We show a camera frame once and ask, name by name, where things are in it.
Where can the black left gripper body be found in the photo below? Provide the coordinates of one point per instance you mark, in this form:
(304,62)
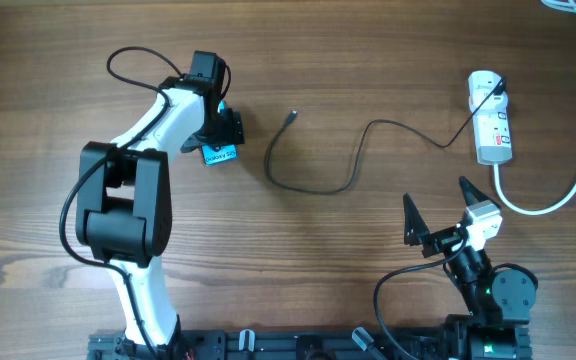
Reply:
(222,131)

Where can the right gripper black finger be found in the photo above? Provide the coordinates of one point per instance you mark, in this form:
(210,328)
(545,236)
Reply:
(415,228)
(471,194)

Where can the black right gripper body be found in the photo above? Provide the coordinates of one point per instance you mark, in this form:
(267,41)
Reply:
(442,241)

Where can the Galaxy S25 smartphone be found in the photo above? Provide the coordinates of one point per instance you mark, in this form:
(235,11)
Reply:
(214,155)

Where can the white power strip socket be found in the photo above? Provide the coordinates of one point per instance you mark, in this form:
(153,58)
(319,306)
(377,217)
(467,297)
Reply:
(488,102)

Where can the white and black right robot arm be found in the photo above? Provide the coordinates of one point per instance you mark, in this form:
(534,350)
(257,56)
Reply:
(499,298)

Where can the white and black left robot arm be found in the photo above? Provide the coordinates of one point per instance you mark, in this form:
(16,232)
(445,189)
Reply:
(118,216)

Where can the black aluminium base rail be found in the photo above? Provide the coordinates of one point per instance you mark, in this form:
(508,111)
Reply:
(308,345)

